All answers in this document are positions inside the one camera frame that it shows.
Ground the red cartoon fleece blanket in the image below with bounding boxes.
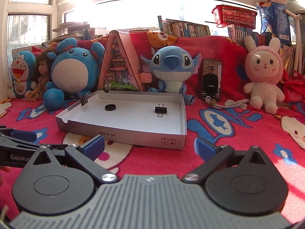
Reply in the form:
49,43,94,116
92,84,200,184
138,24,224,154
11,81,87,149
1,32,304,223

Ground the black round cap far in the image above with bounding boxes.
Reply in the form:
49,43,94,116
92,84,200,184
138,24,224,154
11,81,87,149
104,104,116,111

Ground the black binder clip on edge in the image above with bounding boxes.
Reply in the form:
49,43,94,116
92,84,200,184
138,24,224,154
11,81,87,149
78,92,89,106

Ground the Doraemon plush toy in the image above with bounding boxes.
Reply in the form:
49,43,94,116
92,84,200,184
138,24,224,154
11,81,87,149
7,51,37,99

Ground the white cardboard box tray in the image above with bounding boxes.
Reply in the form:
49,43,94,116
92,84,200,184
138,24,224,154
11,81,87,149
56,90,187,150

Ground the black binder clip in tray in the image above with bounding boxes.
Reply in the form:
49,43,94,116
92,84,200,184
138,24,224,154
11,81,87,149
155,103,168,117

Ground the brown haired doll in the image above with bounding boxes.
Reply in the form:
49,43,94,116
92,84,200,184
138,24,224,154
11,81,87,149
25,49,56,101

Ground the blue round mouse plush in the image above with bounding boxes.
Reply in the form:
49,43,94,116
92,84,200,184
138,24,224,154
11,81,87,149
43,38,105,111

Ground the black smartphone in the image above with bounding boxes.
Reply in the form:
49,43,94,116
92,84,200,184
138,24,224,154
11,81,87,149
201,60,222,101

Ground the pink triangular diorama house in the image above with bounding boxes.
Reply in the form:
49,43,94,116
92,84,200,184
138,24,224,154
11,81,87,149
98,30,152,92

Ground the blue Stitch plush toy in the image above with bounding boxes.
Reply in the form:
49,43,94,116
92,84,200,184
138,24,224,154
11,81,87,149
140,46,202,105

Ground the pink bunny plush toy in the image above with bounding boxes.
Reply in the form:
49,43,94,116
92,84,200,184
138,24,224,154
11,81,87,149
243,36,284,115

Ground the row of books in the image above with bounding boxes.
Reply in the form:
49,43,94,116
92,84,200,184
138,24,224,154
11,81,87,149
158,15,211,38

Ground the red plastic basket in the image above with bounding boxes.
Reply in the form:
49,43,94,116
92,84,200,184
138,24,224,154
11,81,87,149
211,5,258,29

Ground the blue paper bag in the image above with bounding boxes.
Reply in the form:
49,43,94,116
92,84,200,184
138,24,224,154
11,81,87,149
255,0,291,46

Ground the beige phone lanyard strap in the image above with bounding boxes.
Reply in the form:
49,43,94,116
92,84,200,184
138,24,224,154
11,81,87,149
204,96,250,110

